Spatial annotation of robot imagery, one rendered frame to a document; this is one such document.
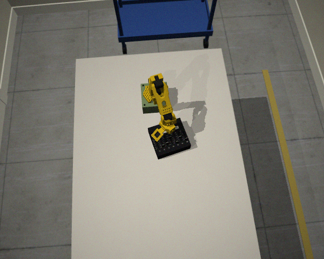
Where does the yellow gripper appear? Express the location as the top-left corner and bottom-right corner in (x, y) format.
(151, 121), (176, 142)

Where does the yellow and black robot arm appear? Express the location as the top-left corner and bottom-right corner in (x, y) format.
(143, 73), (177, 126)

